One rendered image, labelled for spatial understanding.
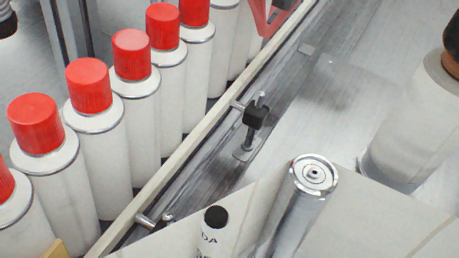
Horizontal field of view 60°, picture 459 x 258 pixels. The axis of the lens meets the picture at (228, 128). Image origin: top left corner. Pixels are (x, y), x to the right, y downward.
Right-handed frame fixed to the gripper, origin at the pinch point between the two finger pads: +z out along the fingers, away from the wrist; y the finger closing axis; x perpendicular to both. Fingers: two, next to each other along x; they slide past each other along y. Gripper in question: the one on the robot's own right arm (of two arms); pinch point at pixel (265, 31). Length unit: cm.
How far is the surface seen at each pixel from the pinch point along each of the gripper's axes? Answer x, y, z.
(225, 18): 4.9, -1.6, -0.5
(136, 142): 4.5, -20.1, 4.3
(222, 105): 1.9, -5.0, 10.3
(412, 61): -20.5, 36.8, 19.1
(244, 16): 4.5, 3.4, 1.6
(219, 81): 4.6, -1.3, 10.0
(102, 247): 2.1, -29.0, 10.2
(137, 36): 5.8, -17.4, -6.7
